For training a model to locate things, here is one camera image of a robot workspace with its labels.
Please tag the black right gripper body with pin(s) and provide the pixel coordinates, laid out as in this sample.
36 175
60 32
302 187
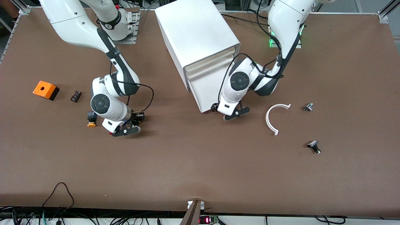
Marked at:
136 116

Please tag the white plastic drawer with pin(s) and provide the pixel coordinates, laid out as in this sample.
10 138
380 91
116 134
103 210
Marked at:
209 60
203 70
206 93

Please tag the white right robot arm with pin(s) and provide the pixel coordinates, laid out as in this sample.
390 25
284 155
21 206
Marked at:
106 104

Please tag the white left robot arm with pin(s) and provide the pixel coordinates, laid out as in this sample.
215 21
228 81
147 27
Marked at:
239 81

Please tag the yellow push button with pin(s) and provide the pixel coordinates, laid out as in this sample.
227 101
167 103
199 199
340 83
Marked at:
91 124

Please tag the white drawer cabinet housing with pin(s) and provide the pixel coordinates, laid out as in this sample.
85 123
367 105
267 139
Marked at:
197 28

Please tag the white curved plastic arc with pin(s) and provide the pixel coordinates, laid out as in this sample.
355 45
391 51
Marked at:
267 120

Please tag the small black terminal block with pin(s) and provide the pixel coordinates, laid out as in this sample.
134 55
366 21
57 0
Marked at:
76 96

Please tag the red LED display module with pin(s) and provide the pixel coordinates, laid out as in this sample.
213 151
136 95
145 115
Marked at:
207 220

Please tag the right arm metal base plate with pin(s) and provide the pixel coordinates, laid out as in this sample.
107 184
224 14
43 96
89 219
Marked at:
133 39

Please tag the small silver knob switch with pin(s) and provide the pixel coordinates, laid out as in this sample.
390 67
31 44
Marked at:
308 107

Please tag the orange button enclosure box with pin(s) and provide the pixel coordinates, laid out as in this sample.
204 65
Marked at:
43 89

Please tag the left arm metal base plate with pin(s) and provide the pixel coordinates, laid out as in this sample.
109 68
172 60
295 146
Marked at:
298 46

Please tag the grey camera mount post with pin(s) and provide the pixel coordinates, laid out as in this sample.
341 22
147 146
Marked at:
192 215

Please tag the aluminium frame profile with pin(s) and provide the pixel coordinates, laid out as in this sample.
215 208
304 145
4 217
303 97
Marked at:
383 15
25 8

